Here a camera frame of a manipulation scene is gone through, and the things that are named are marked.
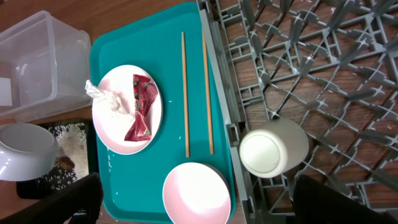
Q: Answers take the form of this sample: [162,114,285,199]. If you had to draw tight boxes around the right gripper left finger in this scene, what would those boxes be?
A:
[1,173,103,224]

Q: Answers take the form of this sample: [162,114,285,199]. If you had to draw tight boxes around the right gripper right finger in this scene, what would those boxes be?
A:
[292,175,397,224]

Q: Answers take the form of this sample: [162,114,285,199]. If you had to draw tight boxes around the rice and food scraps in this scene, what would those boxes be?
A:
[37,123,89,190]

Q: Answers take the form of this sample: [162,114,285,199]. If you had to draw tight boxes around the beige ceramic cup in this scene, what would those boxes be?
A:
[239,118,309,178]

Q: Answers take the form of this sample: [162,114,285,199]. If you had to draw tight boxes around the grey bowl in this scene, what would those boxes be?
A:
[1,123,58,182]

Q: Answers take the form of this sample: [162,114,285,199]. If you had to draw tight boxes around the white tissue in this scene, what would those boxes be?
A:
[85,80,129,116]

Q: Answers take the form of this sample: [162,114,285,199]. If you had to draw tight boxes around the red snack wrapper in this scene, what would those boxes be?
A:
[124,74,158,142]

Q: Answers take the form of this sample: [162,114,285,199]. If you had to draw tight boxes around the black waste tray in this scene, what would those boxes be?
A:
[16,118,99,200]

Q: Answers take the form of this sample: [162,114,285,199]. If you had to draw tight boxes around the pink round plate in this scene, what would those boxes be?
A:
[92,65,163,155]

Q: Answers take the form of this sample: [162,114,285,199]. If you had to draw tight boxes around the pink bowl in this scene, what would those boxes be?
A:
[162,162,232,224]

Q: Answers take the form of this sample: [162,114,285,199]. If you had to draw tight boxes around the left wooden chopstick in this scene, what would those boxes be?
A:
[181,31,190,158]

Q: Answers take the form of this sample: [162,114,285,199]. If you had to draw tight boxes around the wooden chopstick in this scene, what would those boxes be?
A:
[202,30,215,155]
[181,31,190,158]

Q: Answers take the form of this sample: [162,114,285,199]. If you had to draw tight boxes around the grey dish rack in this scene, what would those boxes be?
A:
[198,0,397,223]

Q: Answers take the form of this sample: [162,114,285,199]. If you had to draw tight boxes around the clear plastic bin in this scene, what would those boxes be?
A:
[1,11,92,122]

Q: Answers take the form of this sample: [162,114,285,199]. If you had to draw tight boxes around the right wooden chopstick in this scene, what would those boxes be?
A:
[202,30,215,155]

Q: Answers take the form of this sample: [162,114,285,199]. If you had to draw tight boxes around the teal plastic tray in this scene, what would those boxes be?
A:
[90,2,234,223]

